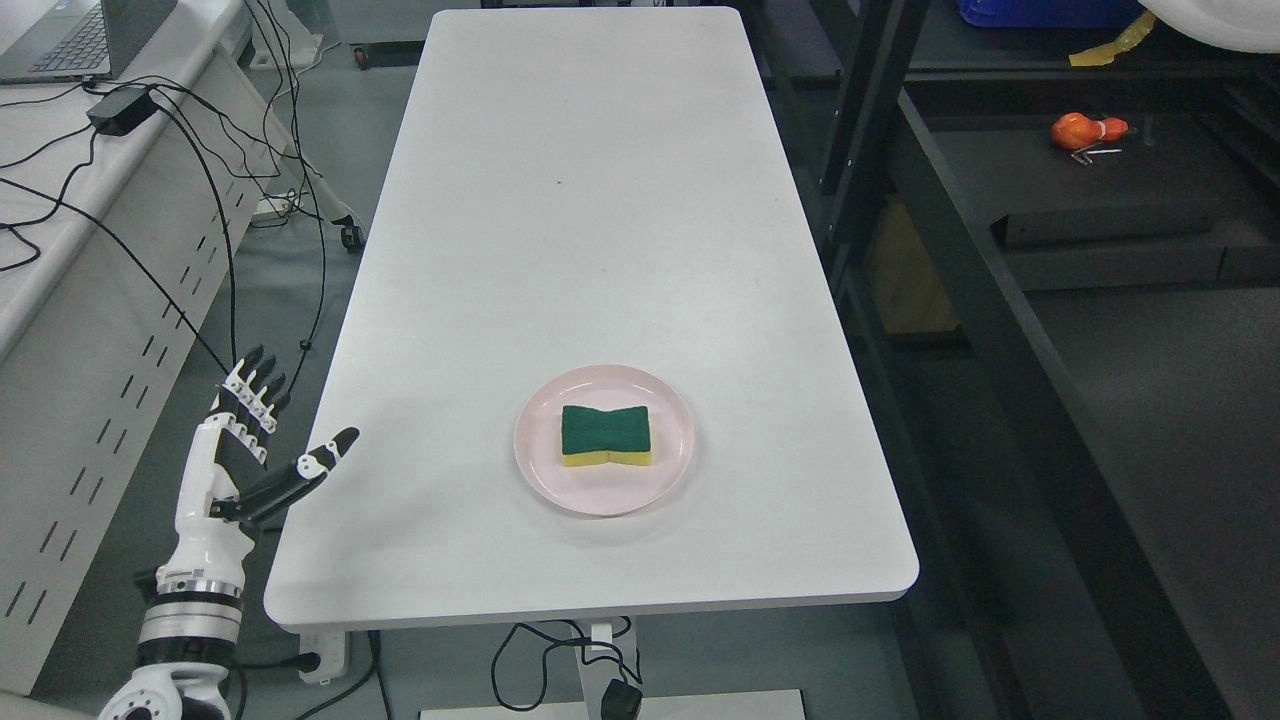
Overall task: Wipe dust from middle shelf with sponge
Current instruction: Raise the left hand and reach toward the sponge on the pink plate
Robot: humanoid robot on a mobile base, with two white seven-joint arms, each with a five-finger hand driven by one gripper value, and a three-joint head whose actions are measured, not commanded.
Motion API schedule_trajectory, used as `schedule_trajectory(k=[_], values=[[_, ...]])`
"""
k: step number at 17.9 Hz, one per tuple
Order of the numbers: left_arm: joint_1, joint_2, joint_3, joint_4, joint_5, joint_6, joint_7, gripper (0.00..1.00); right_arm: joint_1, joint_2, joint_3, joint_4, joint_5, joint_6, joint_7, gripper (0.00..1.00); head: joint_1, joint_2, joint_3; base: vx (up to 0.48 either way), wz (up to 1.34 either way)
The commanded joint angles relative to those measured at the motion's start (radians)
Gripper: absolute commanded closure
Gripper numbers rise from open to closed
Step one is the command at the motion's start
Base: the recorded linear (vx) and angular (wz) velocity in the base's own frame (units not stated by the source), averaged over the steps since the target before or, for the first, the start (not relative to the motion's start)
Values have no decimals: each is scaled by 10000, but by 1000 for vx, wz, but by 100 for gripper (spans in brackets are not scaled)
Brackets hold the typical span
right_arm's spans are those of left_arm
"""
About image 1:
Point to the dark metal shelf rack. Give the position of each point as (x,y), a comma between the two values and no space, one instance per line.
(1071,356)

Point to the orange toy object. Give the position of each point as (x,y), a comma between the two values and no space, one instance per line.
(1076,131)

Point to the yellow tape strip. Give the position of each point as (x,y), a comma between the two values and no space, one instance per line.
(1105,54)

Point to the black plug under table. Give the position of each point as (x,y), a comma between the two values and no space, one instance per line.
(620,701)

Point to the white table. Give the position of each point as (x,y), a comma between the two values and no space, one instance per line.
(573,187)

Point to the white perforated side desk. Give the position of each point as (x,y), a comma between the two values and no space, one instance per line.
(120,258)

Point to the green yellow sponge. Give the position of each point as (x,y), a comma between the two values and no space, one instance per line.
(592,436)

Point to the black power adapter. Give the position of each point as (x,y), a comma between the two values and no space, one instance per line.
(120,111)

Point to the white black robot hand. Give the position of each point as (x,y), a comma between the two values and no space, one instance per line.
(226,491)

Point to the white power strip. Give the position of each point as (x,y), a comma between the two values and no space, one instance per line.
(331,650)

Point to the pink round plate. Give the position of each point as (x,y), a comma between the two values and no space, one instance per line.
(605,490)

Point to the grey laptop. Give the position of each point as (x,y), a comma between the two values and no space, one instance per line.
(83,39)

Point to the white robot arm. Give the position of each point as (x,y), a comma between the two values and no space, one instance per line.
(185,652)

